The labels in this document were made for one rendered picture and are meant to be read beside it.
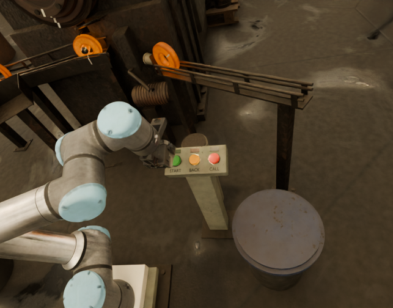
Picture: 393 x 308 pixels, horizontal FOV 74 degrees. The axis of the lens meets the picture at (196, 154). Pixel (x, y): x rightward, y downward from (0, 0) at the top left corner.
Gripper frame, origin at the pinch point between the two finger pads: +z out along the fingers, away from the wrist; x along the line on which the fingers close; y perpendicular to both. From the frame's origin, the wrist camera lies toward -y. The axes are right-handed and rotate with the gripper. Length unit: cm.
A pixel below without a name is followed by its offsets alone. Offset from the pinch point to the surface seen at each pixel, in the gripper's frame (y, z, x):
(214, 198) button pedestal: 11.5, 28.2, 11.0
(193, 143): -11.3, 19.7, 3.1
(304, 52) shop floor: -124, 117, 73
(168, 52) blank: -54, 10, -7
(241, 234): 26.8, 15.4, 23.0
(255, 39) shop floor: -156, 128, 32
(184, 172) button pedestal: 4.8, 7.0, 3.3
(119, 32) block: -74, 13, -37
